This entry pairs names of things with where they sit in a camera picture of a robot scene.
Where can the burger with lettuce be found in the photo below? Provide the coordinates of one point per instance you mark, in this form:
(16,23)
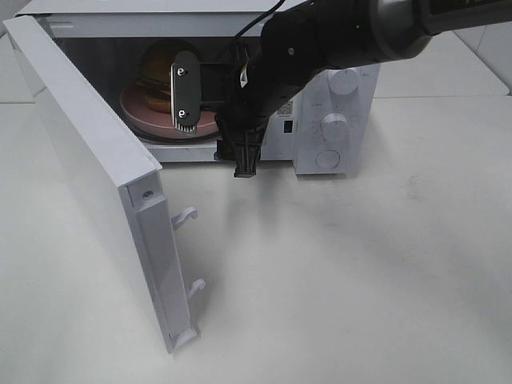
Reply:
(154,72)

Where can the white microwave door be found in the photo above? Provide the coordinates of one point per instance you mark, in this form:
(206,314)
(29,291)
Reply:
(114,178)

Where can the upper white microwave knob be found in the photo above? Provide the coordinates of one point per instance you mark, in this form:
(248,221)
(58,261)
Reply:
(343,82)

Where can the round white door-release button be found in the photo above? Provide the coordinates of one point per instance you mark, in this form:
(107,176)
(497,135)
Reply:
(328,159)

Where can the white microwave knob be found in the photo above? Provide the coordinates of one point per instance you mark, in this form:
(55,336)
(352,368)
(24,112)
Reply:
(335,127)
(343,82)

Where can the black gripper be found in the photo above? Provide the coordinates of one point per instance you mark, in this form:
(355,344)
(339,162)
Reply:
(244,92)

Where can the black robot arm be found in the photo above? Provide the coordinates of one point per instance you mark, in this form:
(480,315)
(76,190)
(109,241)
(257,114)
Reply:
(301,42)

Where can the pink round plate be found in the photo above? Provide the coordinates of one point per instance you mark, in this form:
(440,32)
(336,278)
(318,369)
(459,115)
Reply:
(140,116)

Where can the lower white microwave knob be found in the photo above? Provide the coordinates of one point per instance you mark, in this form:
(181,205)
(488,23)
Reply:
(335,127)

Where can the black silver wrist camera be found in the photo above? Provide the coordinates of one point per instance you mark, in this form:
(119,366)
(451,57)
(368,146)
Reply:
(186,92)

